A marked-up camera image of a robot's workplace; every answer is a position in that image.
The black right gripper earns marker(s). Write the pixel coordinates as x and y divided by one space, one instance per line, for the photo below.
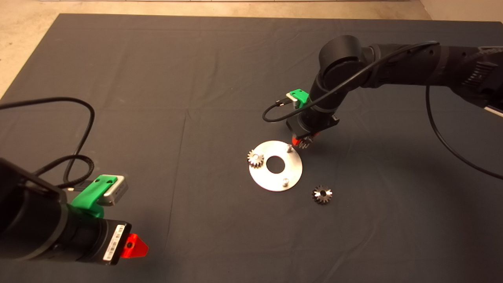
314 125

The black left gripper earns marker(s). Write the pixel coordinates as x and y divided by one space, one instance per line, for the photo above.
94 239

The small steel planetary gear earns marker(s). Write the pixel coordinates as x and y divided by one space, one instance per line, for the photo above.
307 144
253 162
317 197

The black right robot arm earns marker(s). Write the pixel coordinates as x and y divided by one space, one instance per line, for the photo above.
412 63

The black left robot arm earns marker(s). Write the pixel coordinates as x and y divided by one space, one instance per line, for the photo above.
27 220

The round metal carrier plate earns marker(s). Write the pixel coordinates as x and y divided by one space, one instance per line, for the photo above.
275 182

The dark grey table cloth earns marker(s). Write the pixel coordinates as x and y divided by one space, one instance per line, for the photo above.
196 78

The silver right camera box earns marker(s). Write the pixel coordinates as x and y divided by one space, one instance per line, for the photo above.
292 100

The silver camera box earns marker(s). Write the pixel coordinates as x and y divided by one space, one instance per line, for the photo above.
292 100
118 190

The green right camera mount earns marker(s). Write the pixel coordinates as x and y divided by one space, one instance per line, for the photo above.
301 96

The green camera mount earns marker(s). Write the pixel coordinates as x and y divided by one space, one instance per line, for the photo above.
90 194
301 96

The silver left camera box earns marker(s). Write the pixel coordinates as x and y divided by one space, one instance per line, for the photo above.
118 190

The green left camera mount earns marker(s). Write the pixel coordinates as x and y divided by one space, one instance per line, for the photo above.
90 194

